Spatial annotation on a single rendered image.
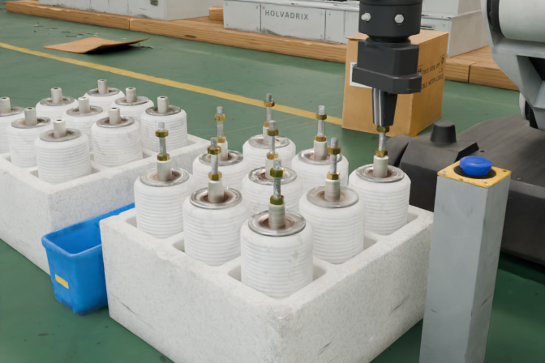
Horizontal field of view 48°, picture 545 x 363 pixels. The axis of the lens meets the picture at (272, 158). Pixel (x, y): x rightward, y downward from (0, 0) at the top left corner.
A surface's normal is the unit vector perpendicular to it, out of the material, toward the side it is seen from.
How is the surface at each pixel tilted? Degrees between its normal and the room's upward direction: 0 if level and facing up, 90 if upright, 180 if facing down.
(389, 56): 90
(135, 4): 90
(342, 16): 90
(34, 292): 0
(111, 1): 90
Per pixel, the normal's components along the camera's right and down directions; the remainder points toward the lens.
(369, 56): -0.84, 0.19
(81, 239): 0.73, 0.20
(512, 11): -0.63, 0.49
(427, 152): -0.47, -0.47
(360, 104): -0.55, 0.26
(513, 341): 0.00, -0.94
